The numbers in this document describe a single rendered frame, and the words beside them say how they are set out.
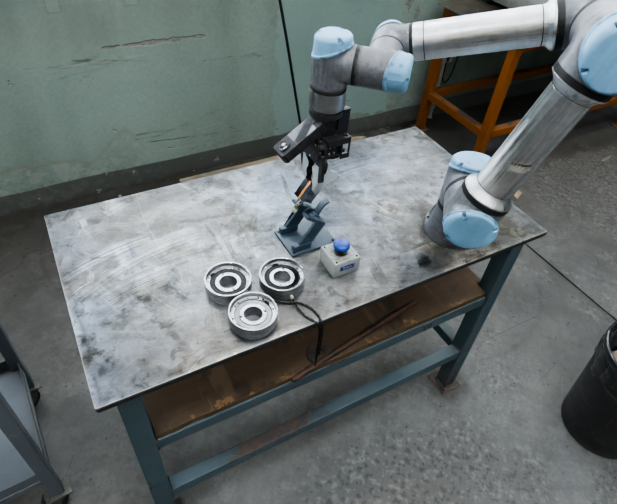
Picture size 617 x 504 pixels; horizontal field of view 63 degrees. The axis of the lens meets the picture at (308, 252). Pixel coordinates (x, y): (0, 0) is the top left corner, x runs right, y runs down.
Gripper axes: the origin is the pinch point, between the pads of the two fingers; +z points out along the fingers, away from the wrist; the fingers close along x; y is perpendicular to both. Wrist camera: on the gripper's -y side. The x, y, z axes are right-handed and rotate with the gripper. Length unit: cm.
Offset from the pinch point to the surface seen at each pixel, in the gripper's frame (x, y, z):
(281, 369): -18.2, -15.3, 41.3
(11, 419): -2, -77, 42
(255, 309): -17.3, -22.1, 14.3
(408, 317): -19, 25, 41
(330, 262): -13.1, -0.8, 12.8
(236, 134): 148, 43, 79
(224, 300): -12.5, -27.3, 13.7
